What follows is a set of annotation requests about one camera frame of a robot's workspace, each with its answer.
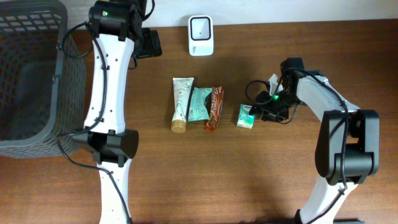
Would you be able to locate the small Kleenex tissue pack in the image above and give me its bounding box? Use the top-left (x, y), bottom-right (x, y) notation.
top-left (236, 105), bottom-right (255, 129)

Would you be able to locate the teal snack packet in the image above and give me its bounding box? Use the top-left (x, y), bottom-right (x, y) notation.
top-left (188, 87), bottom-right (212, 122)

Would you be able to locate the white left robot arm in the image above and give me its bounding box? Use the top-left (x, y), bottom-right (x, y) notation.
top-left (72, 0), bottom-right (162, 223)

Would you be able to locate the white barcode scanner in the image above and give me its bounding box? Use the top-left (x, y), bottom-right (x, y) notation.
top-left (188, 15), bottom-right (214, 57)

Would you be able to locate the red snack bar wrapper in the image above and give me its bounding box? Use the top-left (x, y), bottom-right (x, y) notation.
top-left (205, 86), bottom-right (224, 132)

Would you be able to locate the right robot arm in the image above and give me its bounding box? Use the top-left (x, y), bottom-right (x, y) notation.
top-left (249, 57), bottom-right (379, 223)

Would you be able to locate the grey plastic mesh basket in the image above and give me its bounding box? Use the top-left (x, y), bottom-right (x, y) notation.
top-left (1, 1), bottom-right (86, 159)

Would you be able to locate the white tube with gold cap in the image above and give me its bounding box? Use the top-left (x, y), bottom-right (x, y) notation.
top-left (171, 77), bottom-right (194, 133)

